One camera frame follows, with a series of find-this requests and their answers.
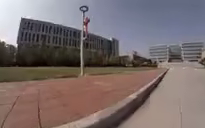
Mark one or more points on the white lamp pole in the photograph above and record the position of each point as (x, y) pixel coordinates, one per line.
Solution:
(82, 50)

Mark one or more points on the low dark building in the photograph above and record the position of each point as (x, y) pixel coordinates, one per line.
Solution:
(136, 60)

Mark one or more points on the row of small trees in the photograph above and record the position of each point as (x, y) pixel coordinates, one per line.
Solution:
(56, 55)

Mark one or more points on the grey stone kerb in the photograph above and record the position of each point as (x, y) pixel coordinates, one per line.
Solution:
(123, 108)

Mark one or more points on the pale glass-fronted building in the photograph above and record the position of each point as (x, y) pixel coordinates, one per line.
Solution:
(160, 52)

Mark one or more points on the large dark grey building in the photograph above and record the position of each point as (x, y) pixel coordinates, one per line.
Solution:
(50, 33)

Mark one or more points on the grass field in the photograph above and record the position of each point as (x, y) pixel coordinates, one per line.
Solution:
(30, 73)

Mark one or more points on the grey paved plaza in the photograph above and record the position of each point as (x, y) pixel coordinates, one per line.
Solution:
(183, 96)

